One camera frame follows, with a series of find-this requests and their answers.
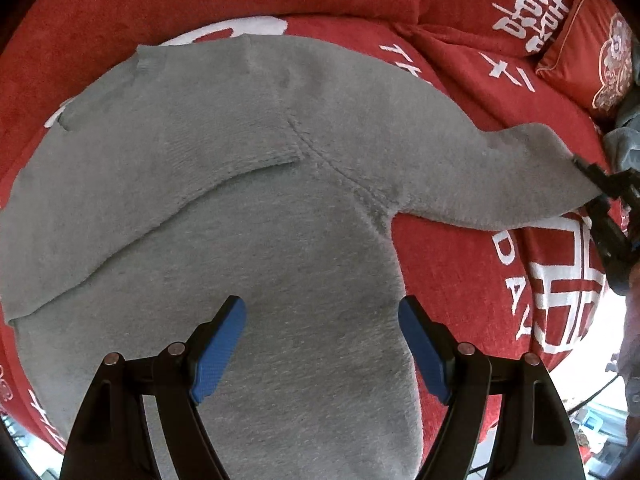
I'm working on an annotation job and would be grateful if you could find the large red printed pillow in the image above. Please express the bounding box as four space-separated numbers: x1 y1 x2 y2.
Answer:
0 0 435 133

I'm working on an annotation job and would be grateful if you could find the red embroidered cushion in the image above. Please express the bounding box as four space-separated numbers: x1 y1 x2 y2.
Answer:
536 0 640 122

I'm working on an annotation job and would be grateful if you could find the grey-blue cloth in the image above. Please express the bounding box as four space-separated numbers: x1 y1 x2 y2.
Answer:
601 77 640 173

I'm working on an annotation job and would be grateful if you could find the red printed blanket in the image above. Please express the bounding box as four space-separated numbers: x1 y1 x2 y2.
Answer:
0 14 632 468

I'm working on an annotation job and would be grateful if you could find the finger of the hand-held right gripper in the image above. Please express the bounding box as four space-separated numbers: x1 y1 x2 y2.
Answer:
572 155 640 197
586 198 634 262

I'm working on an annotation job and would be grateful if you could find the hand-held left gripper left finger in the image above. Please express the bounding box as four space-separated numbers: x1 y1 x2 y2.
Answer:
60 295 247 480

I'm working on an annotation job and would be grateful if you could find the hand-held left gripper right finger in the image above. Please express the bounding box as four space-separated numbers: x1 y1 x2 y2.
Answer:
398 295 584 480

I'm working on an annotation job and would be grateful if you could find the grey knit sweater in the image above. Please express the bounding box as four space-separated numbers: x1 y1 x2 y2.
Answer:
0 33 603 480

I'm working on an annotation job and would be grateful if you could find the black cable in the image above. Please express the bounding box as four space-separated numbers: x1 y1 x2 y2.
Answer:
564 352 628 413

